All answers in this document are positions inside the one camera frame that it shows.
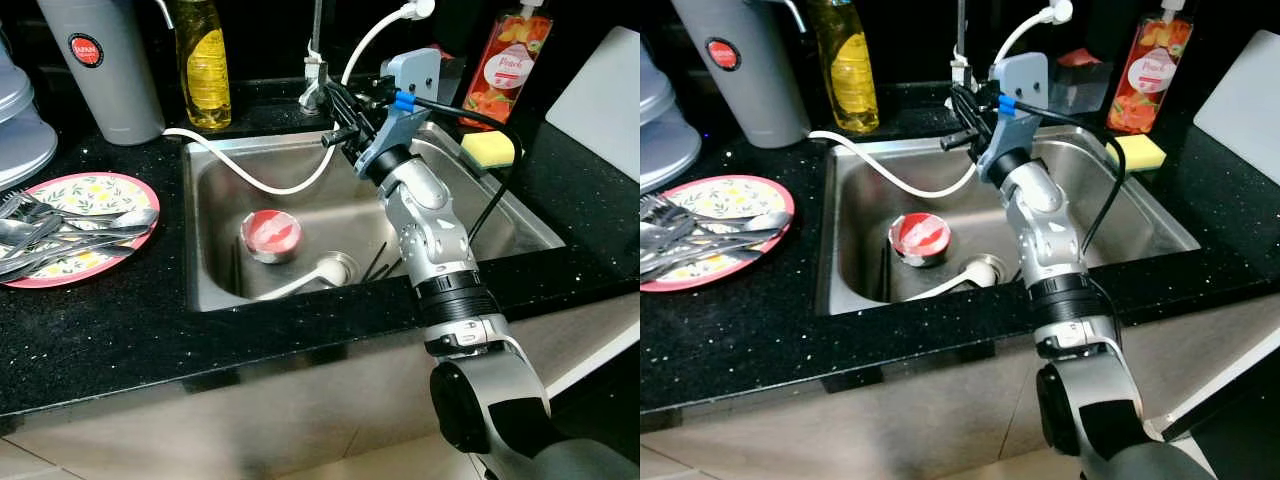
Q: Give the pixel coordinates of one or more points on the chrome kitchen faucet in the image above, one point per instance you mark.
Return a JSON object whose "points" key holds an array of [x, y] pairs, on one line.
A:
{"points": [[960, 65], [315, 75]]}

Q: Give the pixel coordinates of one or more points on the blue tape strip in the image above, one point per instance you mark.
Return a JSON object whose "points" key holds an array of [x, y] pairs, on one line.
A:
{"points": [[404, 101], [1008, 105]]}

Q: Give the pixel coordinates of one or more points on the stainless steel sink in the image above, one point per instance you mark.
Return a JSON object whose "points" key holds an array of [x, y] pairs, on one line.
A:
{"points": [[330, 200], [940, 165]]}

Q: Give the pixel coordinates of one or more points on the clear plastic container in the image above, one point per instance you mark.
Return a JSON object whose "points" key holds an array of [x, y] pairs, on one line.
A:
{"points": [[1080, 88], [450, 82]]}

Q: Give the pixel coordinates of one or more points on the white faucet adapter head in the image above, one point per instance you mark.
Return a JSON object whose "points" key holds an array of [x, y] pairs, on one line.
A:
{"points": [[420, 9], [1058, 11]]}

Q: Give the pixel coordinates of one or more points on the cup with red lid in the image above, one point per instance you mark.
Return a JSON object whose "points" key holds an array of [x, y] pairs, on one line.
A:
{"points": [[920, 238], [271, 235]]}

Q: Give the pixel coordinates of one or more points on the yellow sponge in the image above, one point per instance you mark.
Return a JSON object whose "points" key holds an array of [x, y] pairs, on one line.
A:
{"points": [[1138, 153], [488, 150]]}

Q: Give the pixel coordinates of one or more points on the yellow dish liquid bottle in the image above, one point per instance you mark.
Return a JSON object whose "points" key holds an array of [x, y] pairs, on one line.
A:
{"points": [[205, 75], [850, 80]]}

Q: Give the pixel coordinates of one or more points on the black chopstick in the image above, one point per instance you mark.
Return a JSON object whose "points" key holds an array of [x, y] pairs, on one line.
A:
{"points": [[390, 270], [375, 260]]}

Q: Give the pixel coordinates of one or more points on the white cutting board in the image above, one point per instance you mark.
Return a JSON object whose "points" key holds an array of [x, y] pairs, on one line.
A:
{"points": [[1245, 120], [600, 100]]}

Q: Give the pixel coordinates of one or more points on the grey thermos jug red logo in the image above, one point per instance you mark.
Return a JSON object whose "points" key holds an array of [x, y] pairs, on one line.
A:
{"points": [[100, 95], [745, 100]]}

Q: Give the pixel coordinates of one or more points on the floral plate pink rim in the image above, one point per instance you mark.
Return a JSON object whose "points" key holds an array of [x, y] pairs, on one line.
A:
{"points": [[95, 190], [735, 195]]}

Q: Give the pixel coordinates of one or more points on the white stacked food container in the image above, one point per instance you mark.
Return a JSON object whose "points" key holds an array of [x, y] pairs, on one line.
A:
{"points": [[20, 130], [665, 135]]}

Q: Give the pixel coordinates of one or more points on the grey counter cabinet front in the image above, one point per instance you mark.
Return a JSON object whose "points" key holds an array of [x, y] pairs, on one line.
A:
{"points": [[250, 420], [850, 430]]}

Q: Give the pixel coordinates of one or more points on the dark cabinet with white edge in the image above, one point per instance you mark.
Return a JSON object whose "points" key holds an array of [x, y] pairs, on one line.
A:
{"points": [[1250, 430], [600, 410]]}

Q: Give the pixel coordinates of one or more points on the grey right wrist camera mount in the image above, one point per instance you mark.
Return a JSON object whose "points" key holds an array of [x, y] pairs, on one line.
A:
{"points": [[400, 130], [1012, 140]]}

